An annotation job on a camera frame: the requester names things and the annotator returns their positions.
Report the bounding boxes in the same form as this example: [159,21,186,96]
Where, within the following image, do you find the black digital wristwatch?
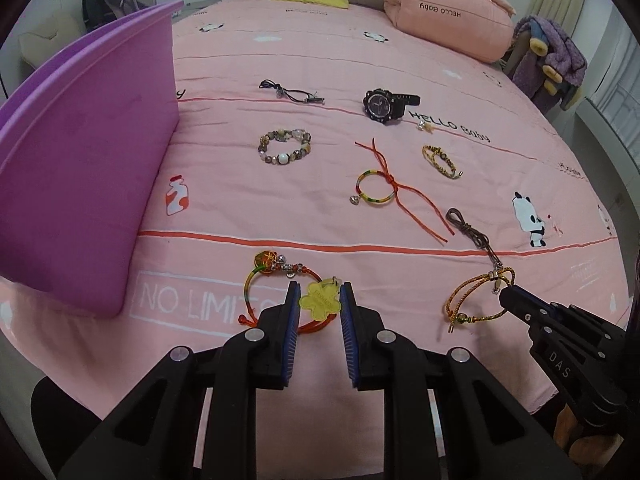
[363,89,421,124]

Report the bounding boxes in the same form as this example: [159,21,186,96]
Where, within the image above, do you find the purple plastic bin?
[1,0,182,318]

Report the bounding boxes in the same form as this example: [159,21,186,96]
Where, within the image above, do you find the pink folded quilt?
[384,0,515,64]

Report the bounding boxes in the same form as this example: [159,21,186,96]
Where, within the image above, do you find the black cord bracelet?
[258,78,327,106]

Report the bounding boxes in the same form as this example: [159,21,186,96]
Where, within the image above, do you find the yellow braided beaded bracelet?
[421,143,464,181]

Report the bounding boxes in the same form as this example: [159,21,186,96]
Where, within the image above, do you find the beige lounge chair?
[18,11,82,70]

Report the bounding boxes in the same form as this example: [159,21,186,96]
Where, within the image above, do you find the right hand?
[553,404,624,469]

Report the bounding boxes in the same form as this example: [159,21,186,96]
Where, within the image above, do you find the small silver gold charm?
[418,119,435,133]

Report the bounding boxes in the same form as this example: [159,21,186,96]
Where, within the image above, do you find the pink bedspread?
[0,0,634,480]

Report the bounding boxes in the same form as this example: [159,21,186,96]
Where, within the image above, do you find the dark jacket on chair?
[81,0,148,32]

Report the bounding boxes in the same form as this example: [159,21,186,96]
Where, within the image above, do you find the yellow orange braided bracelet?
[444,265,516,334]

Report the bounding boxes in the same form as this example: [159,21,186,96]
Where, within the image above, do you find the multicolour bracelet with red cord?
[348,138,456,245]

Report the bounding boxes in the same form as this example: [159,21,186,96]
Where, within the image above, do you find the stone bead bracelet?
[257,128,313,165]

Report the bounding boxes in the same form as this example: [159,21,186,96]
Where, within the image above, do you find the purple robe on rack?
[503,15,588,115]

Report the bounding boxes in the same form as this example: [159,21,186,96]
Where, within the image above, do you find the orange bracelet with yellow charm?
[236,250,344,335]

